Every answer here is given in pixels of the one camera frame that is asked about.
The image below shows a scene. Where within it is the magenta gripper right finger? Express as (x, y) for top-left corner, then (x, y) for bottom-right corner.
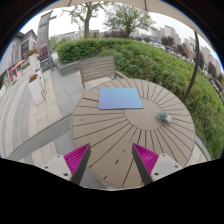
(132, 143), (182, 185)

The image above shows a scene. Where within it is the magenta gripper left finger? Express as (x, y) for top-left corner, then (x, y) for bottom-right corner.
(43, 144), (91, 185)

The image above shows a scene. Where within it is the grey bench slab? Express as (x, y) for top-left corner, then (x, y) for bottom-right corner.
(8, 114), (72, 161)

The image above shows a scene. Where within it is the round slatted wooden table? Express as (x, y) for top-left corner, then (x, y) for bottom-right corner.
(71, 79), (195, 188)

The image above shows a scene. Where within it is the white planter with flowers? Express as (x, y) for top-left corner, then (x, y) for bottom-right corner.
(28, 73), (45, 105)

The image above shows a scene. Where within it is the brown slatted outdoor chair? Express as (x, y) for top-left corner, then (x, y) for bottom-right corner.
(79, 56), (125, 94)

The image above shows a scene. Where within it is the far white planter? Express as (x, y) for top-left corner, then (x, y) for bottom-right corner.
(26, 49), (39, 71)

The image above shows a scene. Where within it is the tall grey sign pylon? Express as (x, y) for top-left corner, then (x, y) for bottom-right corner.
(37, 11), (54, 72)

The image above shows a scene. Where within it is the dark umbrella pole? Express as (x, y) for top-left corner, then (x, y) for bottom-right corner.
(181, 30), (201, 104)

